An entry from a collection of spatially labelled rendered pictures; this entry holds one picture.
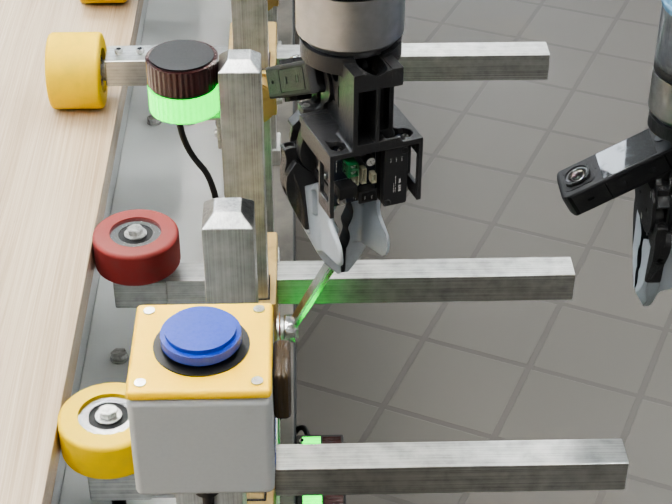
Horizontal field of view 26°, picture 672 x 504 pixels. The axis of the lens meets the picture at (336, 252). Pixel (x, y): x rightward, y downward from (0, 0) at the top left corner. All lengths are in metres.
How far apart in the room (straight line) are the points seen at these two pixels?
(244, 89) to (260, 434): 0.54
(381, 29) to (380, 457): 0.38
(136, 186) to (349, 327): 0.83
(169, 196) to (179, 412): 1.23
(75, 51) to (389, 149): 0.58
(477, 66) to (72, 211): 0.45
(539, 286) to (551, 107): 2.01
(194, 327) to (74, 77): 0.83
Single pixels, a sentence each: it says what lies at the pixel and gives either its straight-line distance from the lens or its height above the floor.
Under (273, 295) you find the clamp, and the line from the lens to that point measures 1.33.
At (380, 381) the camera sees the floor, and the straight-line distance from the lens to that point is 2.57.
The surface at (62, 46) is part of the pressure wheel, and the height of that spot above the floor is 0.98.
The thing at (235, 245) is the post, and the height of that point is 1.11.
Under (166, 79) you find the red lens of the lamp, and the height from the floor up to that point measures 1.10.
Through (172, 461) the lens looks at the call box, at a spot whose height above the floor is 1.18.
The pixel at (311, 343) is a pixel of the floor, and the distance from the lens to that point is 2.65.
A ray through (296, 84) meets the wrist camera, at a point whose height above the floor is 1.16.
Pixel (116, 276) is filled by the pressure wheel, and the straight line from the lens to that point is 1.35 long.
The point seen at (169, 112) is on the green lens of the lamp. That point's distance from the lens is 1.21.
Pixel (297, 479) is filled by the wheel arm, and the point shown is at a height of 0.85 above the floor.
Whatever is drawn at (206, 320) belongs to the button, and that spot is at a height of 1.23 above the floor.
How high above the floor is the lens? 1.68
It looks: 36 degrees down
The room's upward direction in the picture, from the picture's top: straight up
